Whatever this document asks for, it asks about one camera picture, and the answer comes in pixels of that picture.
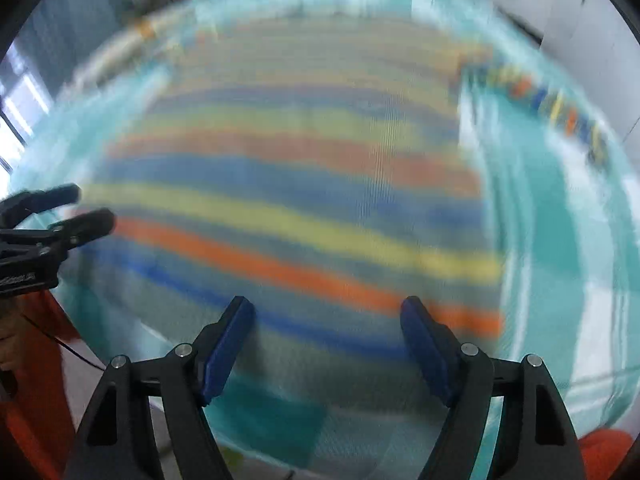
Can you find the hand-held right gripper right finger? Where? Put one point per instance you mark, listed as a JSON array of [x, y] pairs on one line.
[[425, 345]]

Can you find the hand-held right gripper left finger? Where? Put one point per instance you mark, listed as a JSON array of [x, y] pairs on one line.
[[227, 345]]

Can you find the white wardrobe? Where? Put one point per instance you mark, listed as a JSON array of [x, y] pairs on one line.
[[565, 15]]

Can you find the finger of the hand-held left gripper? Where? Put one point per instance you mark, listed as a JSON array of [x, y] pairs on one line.
[[90, 224], [50, 195]]

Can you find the grey blue curtain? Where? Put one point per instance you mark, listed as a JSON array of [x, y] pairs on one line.
[[75, 25]]

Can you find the striped knit sweater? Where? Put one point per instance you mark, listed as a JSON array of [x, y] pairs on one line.
[[300, 185]]

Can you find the striped cream pillow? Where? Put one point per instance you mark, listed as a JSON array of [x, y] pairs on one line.
[[130, 42]]

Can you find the green plaid blanket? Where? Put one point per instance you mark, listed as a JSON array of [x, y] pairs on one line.
[[525, 220]]

